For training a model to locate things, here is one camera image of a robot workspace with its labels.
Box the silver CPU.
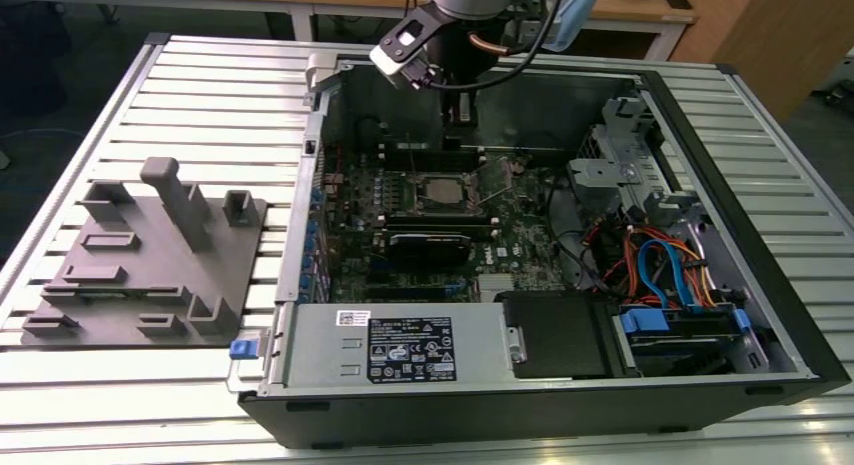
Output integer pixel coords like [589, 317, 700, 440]
[424, 177, 469, 205]

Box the CPU socket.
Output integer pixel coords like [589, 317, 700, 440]
[412, 172, 487, 216]

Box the grey case latch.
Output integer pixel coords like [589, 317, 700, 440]
[304, 52, 343, 94]

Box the metal drive cage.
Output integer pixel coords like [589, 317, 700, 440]
[564, 97, 712, 236]

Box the green RAM stick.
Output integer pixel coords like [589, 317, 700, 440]
[384, 224, 500, 239]

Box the green motherboard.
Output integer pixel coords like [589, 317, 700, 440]
[317, 152, 585, 305]

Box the black graphics card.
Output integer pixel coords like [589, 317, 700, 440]
[387, 231, 473, 272]

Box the silver chipset heatsink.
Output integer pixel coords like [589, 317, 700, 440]
[475, 273, 520, 292]

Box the wooden cabinet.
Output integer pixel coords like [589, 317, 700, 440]
[669, 0, 854, 124]

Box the black plastic shroud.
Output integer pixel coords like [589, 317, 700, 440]
[493, 290, 628, 382]

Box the hard disk in blue carrier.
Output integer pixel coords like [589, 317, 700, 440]
[616, 304, 752, 379]

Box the grey parts rack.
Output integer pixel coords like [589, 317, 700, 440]
[18, 156, 269, 349]

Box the grey power supply unit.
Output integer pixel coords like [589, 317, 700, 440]
[262, 302, 519, 386]

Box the black PC case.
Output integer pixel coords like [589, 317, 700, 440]
[225, 52, 852, 449]

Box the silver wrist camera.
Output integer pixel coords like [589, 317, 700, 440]
[368, 4, 443, 92]

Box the black camera cable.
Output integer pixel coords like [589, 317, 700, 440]
[425, 0, 568, 91]

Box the thick black cable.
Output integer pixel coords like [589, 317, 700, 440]
[540, 182, 625, 292]

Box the orange power wire bundle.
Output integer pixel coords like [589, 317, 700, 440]
[585, 223, 732, 309]

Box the blue data wire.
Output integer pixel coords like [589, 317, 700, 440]
[635, 239, 701, 315]

